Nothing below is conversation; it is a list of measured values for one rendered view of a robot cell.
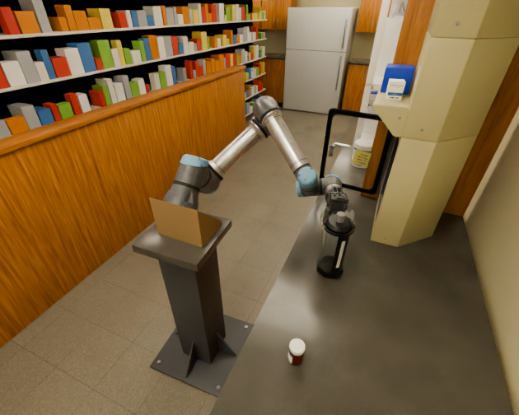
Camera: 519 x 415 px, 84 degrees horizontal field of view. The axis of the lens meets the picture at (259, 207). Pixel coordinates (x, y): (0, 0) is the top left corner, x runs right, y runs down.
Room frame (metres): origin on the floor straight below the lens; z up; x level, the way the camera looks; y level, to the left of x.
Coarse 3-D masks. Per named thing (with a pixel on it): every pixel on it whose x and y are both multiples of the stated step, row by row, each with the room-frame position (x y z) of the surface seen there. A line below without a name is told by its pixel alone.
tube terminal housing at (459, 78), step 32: (448, 64) 0.93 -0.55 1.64; (480, 64) 0.94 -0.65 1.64; (416, 96) 0.96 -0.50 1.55; (448, 96) 0.92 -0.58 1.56; (480, 96) 0.96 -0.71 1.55; (416, 128) 0.94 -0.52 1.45; (448, 128) 0.93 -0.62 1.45; (416, 160) 0.93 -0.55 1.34; (448, 160) 0.95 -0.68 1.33; (416, 192) 0.92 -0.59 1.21; (448, 192) 0.98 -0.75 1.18; (384, 224) 0.95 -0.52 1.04; (416, 224) 0.94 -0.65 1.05
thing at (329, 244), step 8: (328, 216) 0.82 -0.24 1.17; (336, 232) 0.73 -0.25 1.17; (344, 232) 0.73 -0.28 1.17; (352, 232) 0.73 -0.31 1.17; (328, 240) 0.75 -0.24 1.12; (336, 240) 0.73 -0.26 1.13; (320, 248) 0.78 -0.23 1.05; (328, 248) 0.74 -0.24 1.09; (320, 256) 0.77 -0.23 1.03; (328, 256) 0.74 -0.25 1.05; (344, 256) 0.75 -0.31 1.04; (320, 264) 0.76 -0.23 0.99; (328, 264) 0.74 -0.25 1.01; (328, 272) 0.74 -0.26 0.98; (336, 272) 0.74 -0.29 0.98
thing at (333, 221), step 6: (330, 216) 0.80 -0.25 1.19; (336, 216) 0.78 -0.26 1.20; (342, 216) 0.76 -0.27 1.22; (330, 222) 0.76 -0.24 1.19; (336, 222) 0.76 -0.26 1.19; (342, 222) 0.76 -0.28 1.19; (348, 222) 0.76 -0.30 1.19; (330, 228) 0.75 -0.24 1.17; (336, 228) 0.74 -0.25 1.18; (342, 228) 0.74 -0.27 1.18; (348, 228) 0.74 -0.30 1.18
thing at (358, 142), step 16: (336, 128) 1.37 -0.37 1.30; (352, 128) 1.33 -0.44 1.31; (368, 128) 1.30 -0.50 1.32; (384, 128) 1.27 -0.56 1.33; (336, 144) 1.36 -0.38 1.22; (352, 144) 1.33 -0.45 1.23; (368, 144) 1.29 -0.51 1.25; (336, 160) 1.36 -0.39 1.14; (352, 160) 1.32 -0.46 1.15; (368, 160) 1.28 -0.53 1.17; (352, 176) 1.31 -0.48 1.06; (368, 176) 1.28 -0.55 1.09
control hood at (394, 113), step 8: (376, 96) 1.12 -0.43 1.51; (384, 96) 1.11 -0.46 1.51; (408, 96) 1.11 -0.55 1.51; (376, 104) 1.01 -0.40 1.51; (384, 104) 1.01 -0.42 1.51; (392, 104) 1.01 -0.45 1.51; (400, 104) 1.01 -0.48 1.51; (408, 104) 1.01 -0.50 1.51; (376, 112) 1.00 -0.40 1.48; (384, 112) 0.99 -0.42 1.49; (392, 112) 0.98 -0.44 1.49; (400, 112) 0.97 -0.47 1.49; (408, 112) 0.96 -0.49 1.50; (384, 120) 0.99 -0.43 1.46; (392, 120) 0.98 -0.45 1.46; (400, 120) 0.97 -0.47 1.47; (392, 128) 0.97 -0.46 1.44; (400, 128) 0.96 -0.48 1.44; (400, 136) 0.96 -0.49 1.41
